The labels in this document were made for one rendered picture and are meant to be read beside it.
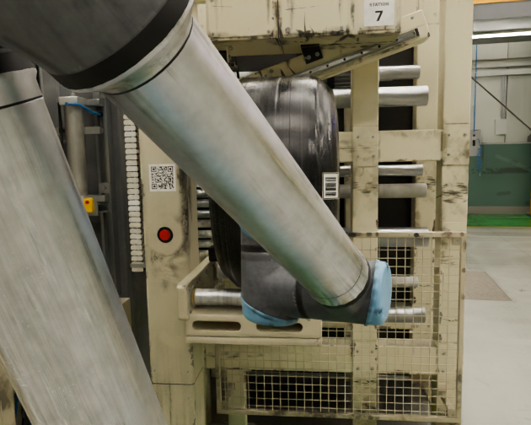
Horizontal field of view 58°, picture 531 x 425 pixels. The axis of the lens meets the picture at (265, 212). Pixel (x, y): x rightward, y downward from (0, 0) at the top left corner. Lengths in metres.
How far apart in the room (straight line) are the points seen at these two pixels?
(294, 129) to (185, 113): 0.77
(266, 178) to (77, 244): 0.17
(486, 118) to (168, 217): 9.74
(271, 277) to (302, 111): 0.52
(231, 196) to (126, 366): 0.18
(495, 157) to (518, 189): 0.79
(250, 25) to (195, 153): 1.25
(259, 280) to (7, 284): 0.41
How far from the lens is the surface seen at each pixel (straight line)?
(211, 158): 0.38
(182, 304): 1.29
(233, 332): 1.30
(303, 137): 1.10
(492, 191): 10.76
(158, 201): 1.37
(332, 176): 1.10
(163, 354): 1.48
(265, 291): 0.73
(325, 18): 1.60
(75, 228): 0.42
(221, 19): 1.64
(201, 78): 0.35
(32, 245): 0.40
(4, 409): 1.33
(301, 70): 1.71
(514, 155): 10.82
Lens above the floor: 1.28
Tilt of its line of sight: 7 degrees down
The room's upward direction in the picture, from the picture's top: 1 degrees counter-clockwise
